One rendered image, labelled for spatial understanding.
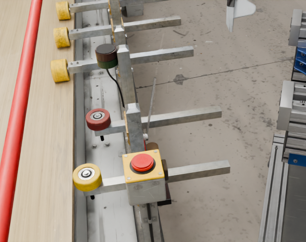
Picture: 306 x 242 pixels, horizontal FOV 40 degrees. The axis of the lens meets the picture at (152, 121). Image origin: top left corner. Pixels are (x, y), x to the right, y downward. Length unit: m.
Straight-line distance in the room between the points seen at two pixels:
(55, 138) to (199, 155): 1.29
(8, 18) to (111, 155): 0.88
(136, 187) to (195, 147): 1.80
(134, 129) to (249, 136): 1.65
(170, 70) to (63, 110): 1.82
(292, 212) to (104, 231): 0.92
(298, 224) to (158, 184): 1.28
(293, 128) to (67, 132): 0.69
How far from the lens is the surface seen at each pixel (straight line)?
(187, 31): 3.68
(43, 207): 1.17
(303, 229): 1.96
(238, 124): 2.70
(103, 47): 1.21
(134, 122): 1.01
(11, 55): 1.84
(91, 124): 1.37
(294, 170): 2.17
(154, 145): 2.44
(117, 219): 1.45
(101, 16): 2.65
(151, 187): 0.76
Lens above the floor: 1.77
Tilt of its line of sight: 41 degrees down
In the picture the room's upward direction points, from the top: 6 degrees counter-clockwise
